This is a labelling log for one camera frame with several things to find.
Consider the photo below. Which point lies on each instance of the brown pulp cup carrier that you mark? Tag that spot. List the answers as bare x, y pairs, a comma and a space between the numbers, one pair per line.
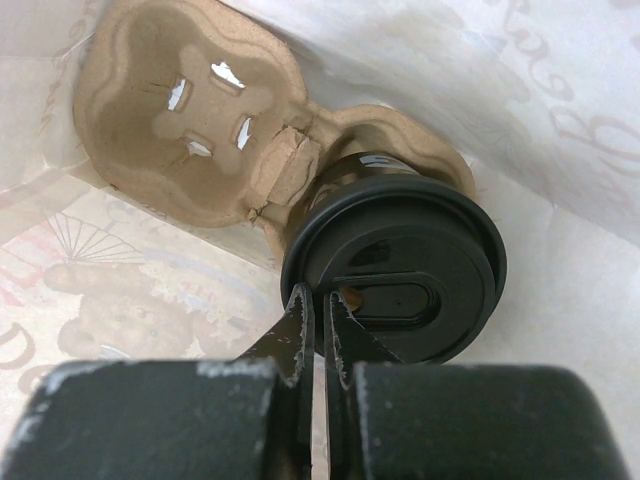
196, 111

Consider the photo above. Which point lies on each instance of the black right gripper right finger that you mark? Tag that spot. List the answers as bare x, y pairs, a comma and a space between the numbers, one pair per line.
390, 420

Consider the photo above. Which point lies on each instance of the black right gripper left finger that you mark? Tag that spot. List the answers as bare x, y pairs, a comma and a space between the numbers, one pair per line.
249, 418

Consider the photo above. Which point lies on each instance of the printed paper takeout bag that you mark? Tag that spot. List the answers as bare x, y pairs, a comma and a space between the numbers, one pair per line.
541, 98

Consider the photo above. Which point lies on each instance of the black paper coffee cup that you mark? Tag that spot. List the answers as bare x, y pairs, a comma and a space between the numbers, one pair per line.
355, 167

